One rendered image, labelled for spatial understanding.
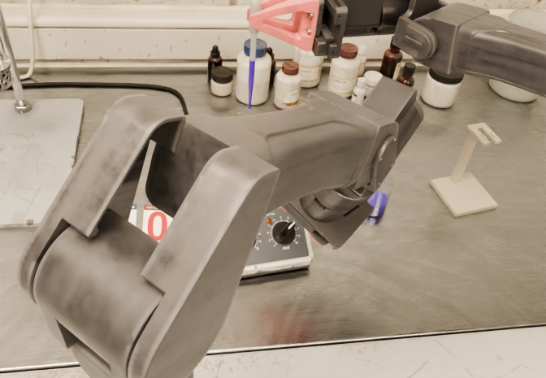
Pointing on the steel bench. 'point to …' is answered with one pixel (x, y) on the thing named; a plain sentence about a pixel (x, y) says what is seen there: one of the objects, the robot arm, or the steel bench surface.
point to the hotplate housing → (280, 263)
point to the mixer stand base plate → (36, 157)
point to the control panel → (275, 252)
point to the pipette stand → (465, 198)
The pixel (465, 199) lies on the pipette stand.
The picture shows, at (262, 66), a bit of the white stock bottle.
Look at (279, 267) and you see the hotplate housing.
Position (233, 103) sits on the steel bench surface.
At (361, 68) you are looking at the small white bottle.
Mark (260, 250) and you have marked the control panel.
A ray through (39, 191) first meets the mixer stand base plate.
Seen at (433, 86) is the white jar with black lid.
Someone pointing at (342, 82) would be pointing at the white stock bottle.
